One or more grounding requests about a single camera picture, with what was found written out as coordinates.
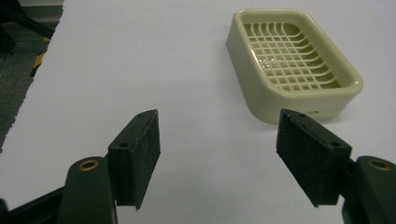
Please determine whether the cream plastic soap dish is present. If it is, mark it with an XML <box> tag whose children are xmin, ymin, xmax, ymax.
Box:
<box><xmin>225</xmin><ymin>8</ymin><xmax>364</xmax><ymax>125</ymax></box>

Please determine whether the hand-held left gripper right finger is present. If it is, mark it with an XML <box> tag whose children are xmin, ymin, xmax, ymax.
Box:
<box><xmin>276</xmin><ymin>108</ymin><xmax>396</xmax><ymax>224</ymax></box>

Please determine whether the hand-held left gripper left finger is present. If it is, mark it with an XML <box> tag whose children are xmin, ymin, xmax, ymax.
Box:
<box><xmin>56</xmin><ymin>108</ymin><xmax>162</xmax><ymax>224</ymax></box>

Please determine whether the yellow black striped tape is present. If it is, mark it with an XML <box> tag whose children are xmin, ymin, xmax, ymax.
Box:
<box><xmin>30</xmin><ymin>36</ymin><xmax>50</xmax><ymax>77</ymax></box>

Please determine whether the black metal stand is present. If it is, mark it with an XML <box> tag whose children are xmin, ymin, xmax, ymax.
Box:
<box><xmin>0</xmin><ymin>0</ymin><xmax>56</xmax><ymax>54</ymax></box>

